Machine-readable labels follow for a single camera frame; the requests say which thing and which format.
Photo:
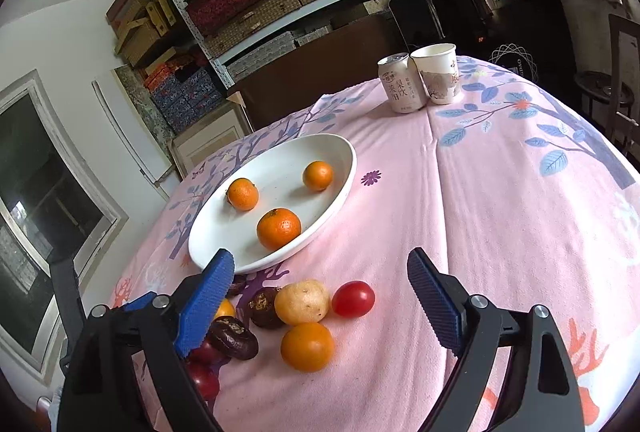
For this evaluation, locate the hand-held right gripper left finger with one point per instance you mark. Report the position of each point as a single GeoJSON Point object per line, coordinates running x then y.
{"type": "Point", "coordinates": [207, 302]}

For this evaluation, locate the white framed window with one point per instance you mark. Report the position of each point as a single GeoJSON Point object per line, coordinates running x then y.
{"type": "Point", "coordinates": [30, 162]}

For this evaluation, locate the tiny orange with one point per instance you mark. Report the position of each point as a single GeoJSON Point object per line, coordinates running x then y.
{"type": "Point", "coordinates": [225, 309]}

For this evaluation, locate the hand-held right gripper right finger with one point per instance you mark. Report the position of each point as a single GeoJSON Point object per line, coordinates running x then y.
{"type": "Point", "coordinates": [435, 307]}

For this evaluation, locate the marble patterned panel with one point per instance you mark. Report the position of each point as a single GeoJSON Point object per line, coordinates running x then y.
{"type": "Point", "coordinates": [135, 112]}

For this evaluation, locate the stack of grey patterned boxes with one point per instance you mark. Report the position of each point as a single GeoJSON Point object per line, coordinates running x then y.
{"type": "Point", "coordinates": [265, 55]}

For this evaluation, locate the black glossy screen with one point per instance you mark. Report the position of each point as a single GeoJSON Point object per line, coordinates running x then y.
{"type": "Point", "coordinates": [475, 22]}

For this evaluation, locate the small round orange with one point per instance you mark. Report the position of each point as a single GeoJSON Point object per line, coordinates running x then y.
{"type": "Point", "coordinates": [318, 175]}

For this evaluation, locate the stack of blue patterned boxes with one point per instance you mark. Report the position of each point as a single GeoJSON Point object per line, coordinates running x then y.
{"type": "Point", "coordinates": [185, 97]}

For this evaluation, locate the light wooden picture frame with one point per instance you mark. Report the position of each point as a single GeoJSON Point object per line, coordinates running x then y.
{"type": "Point", "coordinates": [210, 140]}

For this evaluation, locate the red cherry tomato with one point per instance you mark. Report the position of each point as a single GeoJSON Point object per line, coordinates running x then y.
{"type": "Point", "coordinates": [353, 298]}

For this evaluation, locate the smooth round orange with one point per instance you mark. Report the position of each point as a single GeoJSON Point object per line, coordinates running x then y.
{"type": "Point", "coordinates": [307, 347]}

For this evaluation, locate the white metal shelf rack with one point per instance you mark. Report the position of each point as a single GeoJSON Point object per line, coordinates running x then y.
{"type": "Point", "coordinates": [201, 37]}

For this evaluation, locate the pink floral tablecloth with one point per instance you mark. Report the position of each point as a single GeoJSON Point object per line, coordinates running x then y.
{"type": "Point", "coordinates": [450, 212]}

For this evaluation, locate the brown wooden cabinet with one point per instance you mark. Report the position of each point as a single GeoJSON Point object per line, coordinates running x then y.
{"type": "Point", "coordinates": [310, 72]}

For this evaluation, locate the white board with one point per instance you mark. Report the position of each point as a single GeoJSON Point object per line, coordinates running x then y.
{"type": "Point", "coordinates": [125, 132]}

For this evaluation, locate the white paper cup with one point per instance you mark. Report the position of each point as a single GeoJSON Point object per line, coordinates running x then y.
{"type": "Point", "coordinates": [440, 72]}

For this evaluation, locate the orange with dark stem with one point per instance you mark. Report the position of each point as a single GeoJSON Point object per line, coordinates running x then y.
{"type": "Point", "coordinates": [243, 193]}

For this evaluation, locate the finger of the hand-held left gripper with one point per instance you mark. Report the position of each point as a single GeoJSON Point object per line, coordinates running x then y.
{"type": "Point", "coordinates": [141, 301]}

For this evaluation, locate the dark wooden chair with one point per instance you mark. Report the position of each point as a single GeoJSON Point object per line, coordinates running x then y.
{"type": "Point", "coordinates": [622, 62]}

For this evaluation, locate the dark red plum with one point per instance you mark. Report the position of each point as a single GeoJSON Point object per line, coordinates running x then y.
{"type": "Point", "coordinates": [207, 353]}
{"type": "Point", "coordinates": [206, 381]}

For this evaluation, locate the pale yellow round fruit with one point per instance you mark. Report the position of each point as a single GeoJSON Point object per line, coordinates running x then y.
{"type": "Point", "coordinates": [302, 302]}

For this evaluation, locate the round dark side stand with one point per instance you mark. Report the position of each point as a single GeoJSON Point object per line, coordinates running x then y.
{"type": "Point", "coordinates": [595, 82]}

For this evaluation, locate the white oval plate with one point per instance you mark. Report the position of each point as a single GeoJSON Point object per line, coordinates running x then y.
{"type": "Point", "coordinates": [280, 162]}

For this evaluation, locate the white drink can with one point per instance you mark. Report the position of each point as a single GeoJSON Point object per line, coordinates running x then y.
{"type": "Point", "coordinates": [400, 87]}

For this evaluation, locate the large orange with green stem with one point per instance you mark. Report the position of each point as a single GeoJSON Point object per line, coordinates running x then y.
{"type": "Point", "coordinates": [279, 228]}

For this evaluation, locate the stack of yellow wooden boxes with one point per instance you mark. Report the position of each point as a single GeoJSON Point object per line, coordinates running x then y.
{"type": "Point", "coordinates": [140, 32]}

